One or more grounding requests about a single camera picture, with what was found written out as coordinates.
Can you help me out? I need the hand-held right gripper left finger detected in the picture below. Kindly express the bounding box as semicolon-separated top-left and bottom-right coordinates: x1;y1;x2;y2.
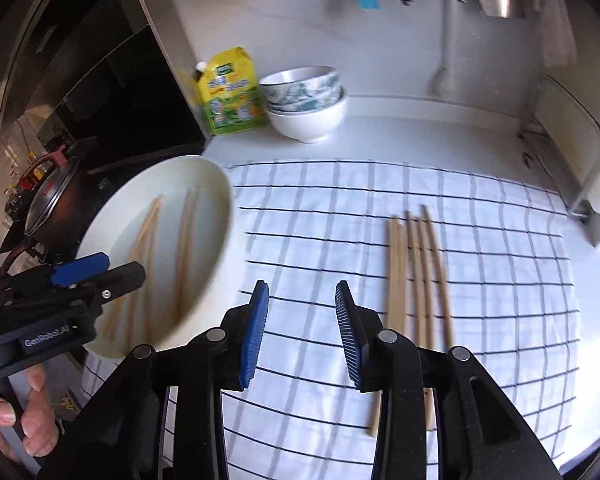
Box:
37;281;271;480

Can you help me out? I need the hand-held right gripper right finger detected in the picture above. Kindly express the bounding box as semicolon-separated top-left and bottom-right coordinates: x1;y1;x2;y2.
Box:
335;281;563;480

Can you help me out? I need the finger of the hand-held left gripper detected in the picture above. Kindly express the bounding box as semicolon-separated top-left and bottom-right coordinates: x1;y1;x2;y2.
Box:
75;261;147;316
10;252;111;301

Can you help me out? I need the bunch of wooden chopsticks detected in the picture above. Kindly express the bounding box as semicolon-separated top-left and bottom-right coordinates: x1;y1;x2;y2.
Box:
369;204;456;438

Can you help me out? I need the cream round tray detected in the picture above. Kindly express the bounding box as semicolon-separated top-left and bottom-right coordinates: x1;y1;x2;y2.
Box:
75;155;236;359

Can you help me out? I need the person's left hand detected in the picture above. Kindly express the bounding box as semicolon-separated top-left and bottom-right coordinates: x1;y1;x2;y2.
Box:
0;365;60;461

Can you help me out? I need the glass pot lid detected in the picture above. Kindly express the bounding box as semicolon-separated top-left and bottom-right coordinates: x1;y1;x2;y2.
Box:
24;170;79;237

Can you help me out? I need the dark cooking pot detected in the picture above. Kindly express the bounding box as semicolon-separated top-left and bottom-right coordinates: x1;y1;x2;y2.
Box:
0;145;106;273

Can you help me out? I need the row of condiment bottles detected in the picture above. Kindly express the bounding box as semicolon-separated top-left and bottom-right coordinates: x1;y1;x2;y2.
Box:
5;145;38;203

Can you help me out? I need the white black checkered cloth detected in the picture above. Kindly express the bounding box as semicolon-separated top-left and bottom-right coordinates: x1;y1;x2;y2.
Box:
80;160;581;480

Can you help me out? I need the black range hood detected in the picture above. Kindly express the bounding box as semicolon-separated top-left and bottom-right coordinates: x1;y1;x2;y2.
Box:
0;0;206;173

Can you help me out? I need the yellow seasoning pouch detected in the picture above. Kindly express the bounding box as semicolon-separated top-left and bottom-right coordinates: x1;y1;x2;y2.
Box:
195;46;268;137

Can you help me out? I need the plain white bowl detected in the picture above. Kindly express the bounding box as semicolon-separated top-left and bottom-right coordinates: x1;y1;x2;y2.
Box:
267;89;349;144

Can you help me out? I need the blue patterned bowl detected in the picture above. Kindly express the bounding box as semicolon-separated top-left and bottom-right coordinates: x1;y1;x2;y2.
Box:
265;85;346;114
258;66;342;105

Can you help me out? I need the metal dish rack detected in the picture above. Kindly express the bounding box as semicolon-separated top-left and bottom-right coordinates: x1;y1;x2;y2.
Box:
520;74;600;248

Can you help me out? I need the beige hanging towel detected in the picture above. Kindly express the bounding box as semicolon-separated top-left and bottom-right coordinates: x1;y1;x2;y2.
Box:
532;0;578;68

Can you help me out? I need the white handled dish brush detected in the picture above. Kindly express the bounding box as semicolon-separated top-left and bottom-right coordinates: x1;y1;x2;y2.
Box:
430;0;462;96

